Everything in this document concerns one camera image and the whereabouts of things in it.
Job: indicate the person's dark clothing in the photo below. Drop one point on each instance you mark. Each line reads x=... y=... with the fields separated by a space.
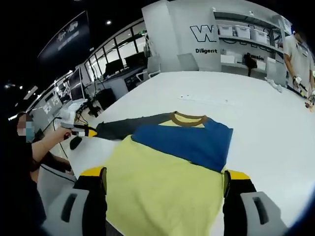
x=17 y=191

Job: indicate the black camera stand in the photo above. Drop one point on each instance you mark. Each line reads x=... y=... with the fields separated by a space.
x=249 y=64

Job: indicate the person's left hand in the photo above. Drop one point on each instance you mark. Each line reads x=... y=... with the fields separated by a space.
x=64 y=136

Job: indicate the grey metal shelf unit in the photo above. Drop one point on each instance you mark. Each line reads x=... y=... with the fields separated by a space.
x=229 y=38

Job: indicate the grey flat panel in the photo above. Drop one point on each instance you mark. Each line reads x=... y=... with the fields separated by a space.
x=187 y=62

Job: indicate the white storage bin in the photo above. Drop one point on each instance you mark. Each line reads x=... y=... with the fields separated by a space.
x=244 y=32
x=227 y=30
x=261 y=36

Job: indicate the dark hanging banner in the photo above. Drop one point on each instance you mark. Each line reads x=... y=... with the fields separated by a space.
x=66 y=37

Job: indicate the grey office chair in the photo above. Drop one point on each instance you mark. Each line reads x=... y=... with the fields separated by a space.
x=152 y=66

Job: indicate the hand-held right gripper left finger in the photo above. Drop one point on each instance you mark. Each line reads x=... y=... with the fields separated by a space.
x=92 y=196

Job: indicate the white crumpled cloth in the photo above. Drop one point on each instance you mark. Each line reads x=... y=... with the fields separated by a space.
x=274 y=84

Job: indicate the black computer monitor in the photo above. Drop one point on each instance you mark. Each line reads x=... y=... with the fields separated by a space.
x=134 y=59
x=113 y=66

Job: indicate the large display screen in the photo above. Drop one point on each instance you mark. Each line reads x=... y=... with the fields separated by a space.
x=76 y=84

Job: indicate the white mesh office chair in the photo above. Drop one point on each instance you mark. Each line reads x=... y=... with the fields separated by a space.
x=55 y=186

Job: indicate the small black oval object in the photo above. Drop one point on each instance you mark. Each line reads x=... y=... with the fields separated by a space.
x=75 y=143

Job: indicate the yellow blue grey garment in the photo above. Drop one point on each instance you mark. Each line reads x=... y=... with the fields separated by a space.
x=162 y=177

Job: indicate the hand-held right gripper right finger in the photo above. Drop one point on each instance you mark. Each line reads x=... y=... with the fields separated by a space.
x=236 y=201

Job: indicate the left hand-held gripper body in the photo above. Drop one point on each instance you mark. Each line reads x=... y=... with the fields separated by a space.
x=70 y=117

